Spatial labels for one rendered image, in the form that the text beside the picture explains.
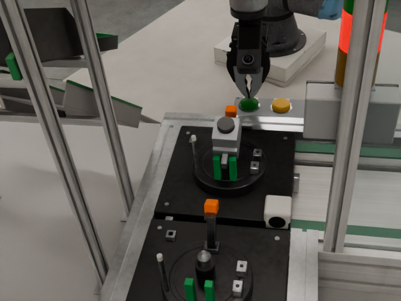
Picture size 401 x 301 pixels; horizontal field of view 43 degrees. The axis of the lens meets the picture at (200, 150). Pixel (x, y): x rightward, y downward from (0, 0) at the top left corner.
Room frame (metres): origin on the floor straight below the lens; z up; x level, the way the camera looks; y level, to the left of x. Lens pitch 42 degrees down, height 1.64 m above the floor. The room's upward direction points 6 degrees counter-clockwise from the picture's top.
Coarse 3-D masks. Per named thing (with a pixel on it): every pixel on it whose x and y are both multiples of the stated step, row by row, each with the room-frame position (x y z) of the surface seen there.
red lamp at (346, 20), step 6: (342, 12) 0.54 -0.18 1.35; (342, 18) 0.54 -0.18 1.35; (348, 18) 0.53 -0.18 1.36; (342, 24) 0.54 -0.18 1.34; (348, 24) 0.53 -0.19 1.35; (342, 30) 0.54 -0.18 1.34; (348, 30) 0.52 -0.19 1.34; (342, 36) 0.53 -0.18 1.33; (348, 36) 0.52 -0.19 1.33; (342, 42) 0.53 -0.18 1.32; (348, 42) 0.52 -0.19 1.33; (342, 48) 0.53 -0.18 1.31
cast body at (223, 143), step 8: (216, 120) 0.69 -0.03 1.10; (224, 120) 0.68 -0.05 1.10; (232, 120) 0.68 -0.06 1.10; (216, 128) 0.68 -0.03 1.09; (224, 128) 0.67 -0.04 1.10; (232, 128) 0.67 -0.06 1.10; (240, 128) 0.70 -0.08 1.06; (216, 136) 0.66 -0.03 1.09; (224, 136) 0.66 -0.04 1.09; (232, 136) 0.66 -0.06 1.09; (240, 136) 0.70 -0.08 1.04; (216, 144) 0.66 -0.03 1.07; (224, 144) 0.66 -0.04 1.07; (232, 144) 0.66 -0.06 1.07; (216, 152) 0.67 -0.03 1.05; (224, 152) 0.66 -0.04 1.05; (232, 152) 0.66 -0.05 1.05; (224, 160) 0.65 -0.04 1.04; (224, 168) 0.65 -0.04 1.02
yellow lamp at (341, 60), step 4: (340, 52) 0.53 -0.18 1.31; (344, 52) 0.53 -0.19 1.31; (340, 56) 0.53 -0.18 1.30; (344, 56) 0.53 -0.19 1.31; (340, 60) 0.53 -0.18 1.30; (344, 60) 0.52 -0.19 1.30; (336, 64) 0.54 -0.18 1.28; (340, 64) 0.53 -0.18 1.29; (344, 64) 0.52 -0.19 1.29; (336, 68) 0.54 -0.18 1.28; (340, 68) 0.53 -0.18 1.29; (344, 68) 0.52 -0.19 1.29; (336, 72) 0.54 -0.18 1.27; (340, 72) 0.53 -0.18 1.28; (344, 72) 0.52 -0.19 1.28; (336, 76) 0.54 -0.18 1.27; (340, 76) 0.53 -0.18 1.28; (336, 80) 0.54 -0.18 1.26; (340, 80) 0.53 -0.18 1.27; (340, 84) 0.53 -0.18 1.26
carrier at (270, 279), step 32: (160, 224) 0.58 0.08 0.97; (192, 224) 0.57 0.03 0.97; (160, 256) 0.43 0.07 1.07; (192, 256) 0.49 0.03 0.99; (224, 256) 0.48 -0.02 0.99; (256, 256) 0.49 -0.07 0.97; (160, 288) 0.45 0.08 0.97; (192, 288) 0.40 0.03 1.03; (224, 288) 0.43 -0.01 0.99; (256, 288) 0.43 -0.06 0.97
